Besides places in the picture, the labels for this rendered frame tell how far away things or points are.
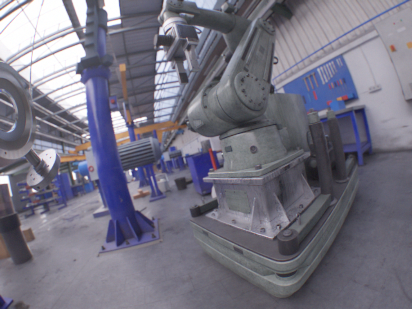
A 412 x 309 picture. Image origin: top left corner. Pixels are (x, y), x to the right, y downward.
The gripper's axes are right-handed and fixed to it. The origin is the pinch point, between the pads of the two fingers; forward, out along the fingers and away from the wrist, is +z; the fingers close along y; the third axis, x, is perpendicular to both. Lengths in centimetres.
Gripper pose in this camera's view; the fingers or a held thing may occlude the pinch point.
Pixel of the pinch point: (187, 72)
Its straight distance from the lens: 98.1
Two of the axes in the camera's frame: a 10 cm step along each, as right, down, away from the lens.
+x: -8.3, 2.3, -5.0
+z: 2.6, 9.7, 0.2
